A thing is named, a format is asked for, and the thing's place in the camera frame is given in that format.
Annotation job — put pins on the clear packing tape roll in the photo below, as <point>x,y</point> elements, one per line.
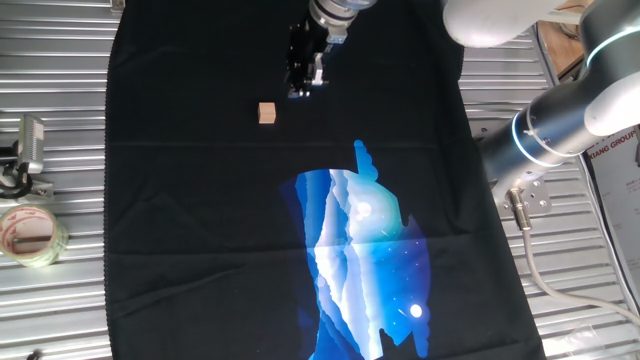
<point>59,242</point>

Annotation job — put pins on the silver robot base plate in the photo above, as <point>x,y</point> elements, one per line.
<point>537,200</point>

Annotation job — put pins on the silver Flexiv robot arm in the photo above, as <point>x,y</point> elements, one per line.
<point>550,125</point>

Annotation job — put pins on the small wooden block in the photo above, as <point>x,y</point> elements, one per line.
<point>266,113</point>

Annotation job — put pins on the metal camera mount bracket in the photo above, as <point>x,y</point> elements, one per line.
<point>42,190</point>

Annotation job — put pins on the clear plastic bag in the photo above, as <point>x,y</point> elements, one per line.
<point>580,337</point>

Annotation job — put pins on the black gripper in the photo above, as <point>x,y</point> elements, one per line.
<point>300,55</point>

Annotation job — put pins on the brown wooden board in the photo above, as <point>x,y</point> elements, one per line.
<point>560,50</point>

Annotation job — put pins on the black cloth with blue print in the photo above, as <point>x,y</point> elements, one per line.
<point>200,200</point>

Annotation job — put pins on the metal corner bracket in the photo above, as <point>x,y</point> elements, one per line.
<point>118,5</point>

